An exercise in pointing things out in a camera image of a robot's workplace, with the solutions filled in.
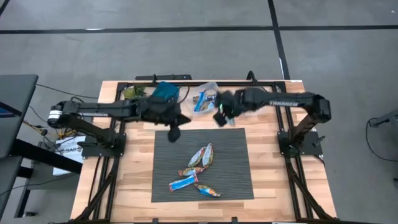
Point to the grey lower desk shelf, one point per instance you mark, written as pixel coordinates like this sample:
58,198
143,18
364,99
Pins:
7,180

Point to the grey desk top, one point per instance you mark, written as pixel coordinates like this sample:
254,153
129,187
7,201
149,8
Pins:
15,109

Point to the white printed paper sheet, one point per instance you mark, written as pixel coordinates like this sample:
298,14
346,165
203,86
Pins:
66,152

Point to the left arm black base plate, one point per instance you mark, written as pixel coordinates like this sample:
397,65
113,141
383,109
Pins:
93,152

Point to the blue green granola bar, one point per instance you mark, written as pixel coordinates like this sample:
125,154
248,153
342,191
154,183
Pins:
196,157

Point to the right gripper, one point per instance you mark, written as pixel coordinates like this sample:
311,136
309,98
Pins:
231,101

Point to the black aluminium table frame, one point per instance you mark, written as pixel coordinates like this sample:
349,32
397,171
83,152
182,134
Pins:
121,85

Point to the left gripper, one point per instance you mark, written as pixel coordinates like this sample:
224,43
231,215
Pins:
158,110

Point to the black desk beam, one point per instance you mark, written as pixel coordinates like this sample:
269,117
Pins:
46,157

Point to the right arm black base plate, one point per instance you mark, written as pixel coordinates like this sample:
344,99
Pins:
309,146

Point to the grey stand base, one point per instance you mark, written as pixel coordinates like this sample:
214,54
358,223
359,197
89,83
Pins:
387,118

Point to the blue orange granola bar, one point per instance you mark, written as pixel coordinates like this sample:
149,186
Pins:
207,190

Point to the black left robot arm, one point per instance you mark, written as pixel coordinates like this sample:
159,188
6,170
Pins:
93,109

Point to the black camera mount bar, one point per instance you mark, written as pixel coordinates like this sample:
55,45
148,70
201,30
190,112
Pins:
163,76

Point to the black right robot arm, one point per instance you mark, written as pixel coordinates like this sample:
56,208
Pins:
280,99

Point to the small green artificial plant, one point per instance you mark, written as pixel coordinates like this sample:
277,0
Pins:
134,92

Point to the teal plastic container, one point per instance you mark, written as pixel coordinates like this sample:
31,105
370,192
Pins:
166,90

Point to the grey ribbed mat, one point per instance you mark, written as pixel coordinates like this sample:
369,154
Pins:
236,174

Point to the silver green granola bar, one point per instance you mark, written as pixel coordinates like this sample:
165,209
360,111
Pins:
208,155

